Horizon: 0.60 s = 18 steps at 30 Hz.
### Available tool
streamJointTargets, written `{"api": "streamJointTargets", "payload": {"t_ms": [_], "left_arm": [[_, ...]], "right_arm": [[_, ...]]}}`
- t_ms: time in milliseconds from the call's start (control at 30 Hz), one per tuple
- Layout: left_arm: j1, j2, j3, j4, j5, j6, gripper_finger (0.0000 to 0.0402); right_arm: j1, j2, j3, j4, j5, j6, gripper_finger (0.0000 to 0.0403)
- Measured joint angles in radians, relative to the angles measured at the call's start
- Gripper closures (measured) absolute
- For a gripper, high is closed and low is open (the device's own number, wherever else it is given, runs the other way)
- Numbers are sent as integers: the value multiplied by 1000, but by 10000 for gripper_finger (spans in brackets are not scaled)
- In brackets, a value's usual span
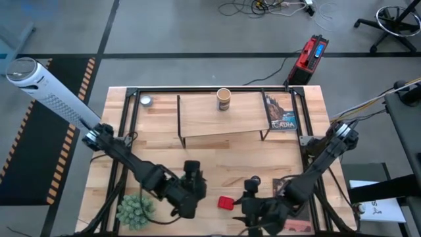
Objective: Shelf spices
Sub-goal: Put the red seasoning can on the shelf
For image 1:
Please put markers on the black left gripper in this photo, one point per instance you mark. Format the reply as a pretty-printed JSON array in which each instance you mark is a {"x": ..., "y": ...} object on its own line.
[{"x": 194, "y": 194}]

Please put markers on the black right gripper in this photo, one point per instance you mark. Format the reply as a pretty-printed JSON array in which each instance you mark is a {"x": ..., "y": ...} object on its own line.
[{"x": 263, "y": 214}]

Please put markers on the red lid paprika tin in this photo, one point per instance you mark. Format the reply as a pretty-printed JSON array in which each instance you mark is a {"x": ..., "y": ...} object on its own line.
[{"x": 225, "y": 202}]

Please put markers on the tan lid brown jar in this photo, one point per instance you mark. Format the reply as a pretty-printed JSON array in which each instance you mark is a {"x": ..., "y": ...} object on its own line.
[{"x": 223, "y": 95}]

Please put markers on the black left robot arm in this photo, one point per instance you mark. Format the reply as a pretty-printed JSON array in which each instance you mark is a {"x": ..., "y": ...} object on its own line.
[{"x": 138, "y": 166}]

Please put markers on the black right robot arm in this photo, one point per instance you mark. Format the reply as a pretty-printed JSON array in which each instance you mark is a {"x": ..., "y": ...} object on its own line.
[{"x": 315, "y": 164}]

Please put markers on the wooden shelf riser black legs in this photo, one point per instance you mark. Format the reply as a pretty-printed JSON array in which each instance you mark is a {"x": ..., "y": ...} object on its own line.
[{"x": 204, "y": 121}]

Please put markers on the purple canyon poster card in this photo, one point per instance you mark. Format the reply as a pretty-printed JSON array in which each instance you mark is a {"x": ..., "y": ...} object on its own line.
[{"x": 299, "y": 224}]

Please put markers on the green artificial plant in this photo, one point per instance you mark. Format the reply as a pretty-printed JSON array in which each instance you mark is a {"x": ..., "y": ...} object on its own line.
[{"x": 136, "y": 210}]

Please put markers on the small silver tin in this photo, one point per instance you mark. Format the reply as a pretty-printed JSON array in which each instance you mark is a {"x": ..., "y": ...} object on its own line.
[{"x": 146, "y": 100}]

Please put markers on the Acadia poster card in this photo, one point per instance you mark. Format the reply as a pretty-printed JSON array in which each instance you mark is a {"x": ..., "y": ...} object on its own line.
[{"x": 279, "y": 112}]

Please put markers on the small white knob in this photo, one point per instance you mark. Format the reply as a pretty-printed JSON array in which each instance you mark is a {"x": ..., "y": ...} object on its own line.
[{"x": 361, "y": 208}]

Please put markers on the dark grey box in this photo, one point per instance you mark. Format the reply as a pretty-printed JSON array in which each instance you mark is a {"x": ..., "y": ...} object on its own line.
[{"x": 361, "y": 171}]

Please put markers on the black metal beam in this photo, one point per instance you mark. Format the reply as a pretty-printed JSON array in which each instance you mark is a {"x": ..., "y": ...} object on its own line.
[{"x": 378, "y": 191}]

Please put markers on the white paper sheet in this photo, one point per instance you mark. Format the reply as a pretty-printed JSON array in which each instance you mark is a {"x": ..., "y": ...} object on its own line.
[{"x": 385, "y": 210}]

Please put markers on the black hazard striped floor mat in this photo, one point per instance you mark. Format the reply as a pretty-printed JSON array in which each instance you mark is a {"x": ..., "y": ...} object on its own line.
[{"x": 33, "y": 158}]

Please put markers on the red portable power station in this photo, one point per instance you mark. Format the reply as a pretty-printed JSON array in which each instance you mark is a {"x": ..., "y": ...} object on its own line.
[{"x": 309, "y": 59}]

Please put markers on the white tower fan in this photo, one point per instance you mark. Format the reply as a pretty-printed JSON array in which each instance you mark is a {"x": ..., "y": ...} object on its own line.
[{"x": 49, "y": 93}]

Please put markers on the dark grey desk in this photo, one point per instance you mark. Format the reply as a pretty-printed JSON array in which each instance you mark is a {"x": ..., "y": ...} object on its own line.
[{"x": 408, "y": 131}]

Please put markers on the black power adapter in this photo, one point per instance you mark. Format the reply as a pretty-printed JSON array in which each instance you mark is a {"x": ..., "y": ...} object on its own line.
[{"x": 310, "y": 11}]

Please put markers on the grey blue furniture leg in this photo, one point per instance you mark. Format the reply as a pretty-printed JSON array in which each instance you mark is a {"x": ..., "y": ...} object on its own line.
[{"x": 19, "y": 46}]

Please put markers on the black office chair base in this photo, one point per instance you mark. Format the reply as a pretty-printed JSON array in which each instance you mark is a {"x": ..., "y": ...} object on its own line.
[{"x": 394, "y": 24}]

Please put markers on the black aluminium frame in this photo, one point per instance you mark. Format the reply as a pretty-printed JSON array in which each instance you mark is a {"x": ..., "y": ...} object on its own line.
[{"x": 197, "y": 89}]

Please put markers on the black desk mount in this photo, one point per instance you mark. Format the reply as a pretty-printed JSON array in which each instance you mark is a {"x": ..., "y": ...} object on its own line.
[{"x": 411, "y": 95}]

